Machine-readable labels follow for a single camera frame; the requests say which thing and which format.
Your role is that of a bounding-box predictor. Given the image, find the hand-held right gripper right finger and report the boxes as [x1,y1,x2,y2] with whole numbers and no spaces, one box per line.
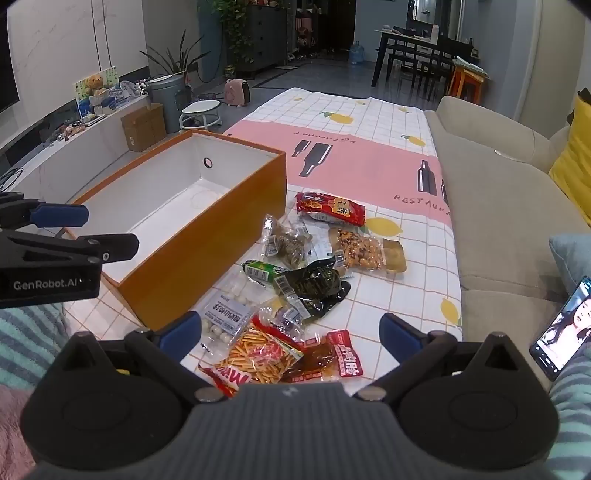
[355,313,527,402]

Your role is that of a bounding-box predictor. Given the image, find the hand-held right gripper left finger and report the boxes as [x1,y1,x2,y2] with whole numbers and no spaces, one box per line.
[60,311,227,403]

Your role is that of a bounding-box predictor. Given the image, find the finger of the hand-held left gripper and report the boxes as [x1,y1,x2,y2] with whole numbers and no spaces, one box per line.
[0,193,90,230]
[0,229,140,273]

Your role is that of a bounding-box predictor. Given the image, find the clear packet of white balls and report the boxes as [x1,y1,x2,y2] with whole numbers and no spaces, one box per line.
[202,272,262,344]

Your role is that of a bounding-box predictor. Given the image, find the red braised meat packet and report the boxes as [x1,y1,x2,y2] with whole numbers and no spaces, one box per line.
[281,329,365,384]

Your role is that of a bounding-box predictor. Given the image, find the orange snack sticks packet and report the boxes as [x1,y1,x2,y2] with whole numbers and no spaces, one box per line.
[198,309,305,398]

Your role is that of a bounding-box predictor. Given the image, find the orange cardboard storage box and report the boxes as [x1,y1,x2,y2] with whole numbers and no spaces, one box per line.
[62,130,287,332]

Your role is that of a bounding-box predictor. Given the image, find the gold peanut snack packet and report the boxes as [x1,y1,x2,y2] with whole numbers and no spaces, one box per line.
[329,226,407,277]

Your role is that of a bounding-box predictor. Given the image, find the dark black snack packet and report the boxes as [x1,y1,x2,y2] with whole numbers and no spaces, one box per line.
[273,258,352,319]

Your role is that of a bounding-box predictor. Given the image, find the green sausage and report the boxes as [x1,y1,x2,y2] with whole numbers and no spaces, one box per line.
[241,260,287,283]

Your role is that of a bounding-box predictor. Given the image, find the clear packet of red-brown snack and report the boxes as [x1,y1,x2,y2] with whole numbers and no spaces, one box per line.
[270,300,308,340]

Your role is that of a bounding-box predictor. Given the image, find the white snack packet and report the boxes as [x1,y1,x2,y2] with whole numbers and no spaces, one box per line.
[302,220,354,280]

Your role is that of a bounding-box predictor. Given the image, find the clear bag of brown snacks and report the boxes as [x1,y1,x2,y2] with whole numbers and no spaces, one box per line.
[262,215,315,269]

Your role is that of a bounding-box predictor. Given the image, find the red snack packet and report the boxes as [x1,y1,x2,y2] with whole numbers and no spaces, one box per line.
[295,191,366,228]

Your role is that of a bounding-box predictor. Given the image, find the white media console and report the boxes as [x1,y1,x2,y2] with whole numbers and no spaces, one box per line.
[0,95,158,204]

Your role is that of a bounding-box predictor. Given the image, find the pile of small toys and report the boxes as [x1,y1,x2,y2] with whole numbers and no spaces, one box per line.
[55,121,88,139]

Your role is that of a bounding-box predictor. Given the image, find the brown cardboard carton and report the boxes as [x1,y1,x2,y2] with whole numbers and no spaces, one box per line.
[121,103,167,153]

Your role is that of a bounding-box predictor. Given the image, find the teddy bear picture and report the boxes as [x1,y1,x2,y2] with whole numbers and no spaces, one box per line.
[74,66,122,114]

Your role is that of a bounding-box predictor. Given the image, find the pink fluffy blanket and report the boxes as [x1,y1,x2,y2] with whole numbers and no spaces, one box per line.
[0,383,42,480]

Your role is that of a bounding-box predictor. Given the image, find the grey round bin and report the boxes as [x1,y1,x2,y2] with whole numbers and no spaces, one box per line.
[148,74,186,121]

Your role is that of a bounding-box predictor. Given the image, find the white round rolling stool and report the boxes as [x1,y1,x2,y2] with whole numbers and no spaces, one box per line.
[179,99,223,134]

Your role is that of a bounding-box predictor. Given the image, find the beige fabric sofa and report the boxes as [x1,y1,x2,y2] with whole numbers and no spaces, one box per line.
[425,95,591,370]

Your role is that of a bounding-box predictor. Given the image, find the black smartphone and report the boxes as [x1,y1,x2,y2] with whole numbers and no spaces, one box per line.
[529,276,591,381]

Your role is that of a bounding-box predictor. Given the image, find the lemon print checked tablecloth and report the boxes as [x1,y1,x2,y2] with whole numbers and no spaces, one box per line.
[60,87,463,398]

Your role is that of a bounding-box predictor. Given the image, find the light blue cushion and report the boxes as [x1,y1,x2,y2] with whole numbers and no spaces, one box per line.
[549,234,591,301]

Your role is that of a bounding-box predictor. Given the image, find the person's striped clothing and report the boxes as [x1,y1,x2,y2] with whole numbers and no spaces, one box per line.
[547,344,591,480]

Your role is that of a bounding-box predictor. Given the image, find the spiky green potted plant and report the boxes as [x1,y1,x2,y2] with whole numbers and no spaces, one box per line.
[139,30,211,84]

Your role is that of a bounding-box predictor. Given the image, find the pink space heater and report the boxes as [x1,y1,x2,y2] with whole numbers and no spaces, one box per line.
[224,78,250,108]

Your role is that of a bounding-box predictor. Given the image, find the trailing green vine plant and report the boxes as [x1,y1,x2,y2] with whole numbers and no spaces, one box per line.
[198,0,259,65]

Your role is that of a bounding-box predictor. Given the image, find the yellow cushion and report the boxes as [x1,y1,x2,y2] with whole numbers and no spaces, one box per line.
[549,95,591,201]

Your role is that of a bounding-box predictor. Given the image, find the dark grey cabinet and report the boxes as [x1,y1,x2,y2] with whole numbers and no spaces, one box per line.
[240,4,289,72]

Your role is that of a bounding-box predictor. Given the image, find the orange plastic stool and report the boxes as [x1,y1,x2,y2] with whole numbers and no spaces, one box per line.
[447,65,485,104]

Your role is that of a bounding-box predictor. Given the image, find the black dining chair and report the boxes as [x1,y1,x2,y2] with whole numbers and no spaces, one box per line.
[418,37,474,103]

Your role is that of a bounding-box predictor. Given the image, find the black dining table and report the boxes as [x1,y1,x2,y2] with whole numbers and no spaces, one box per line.
[372,28,462,88]

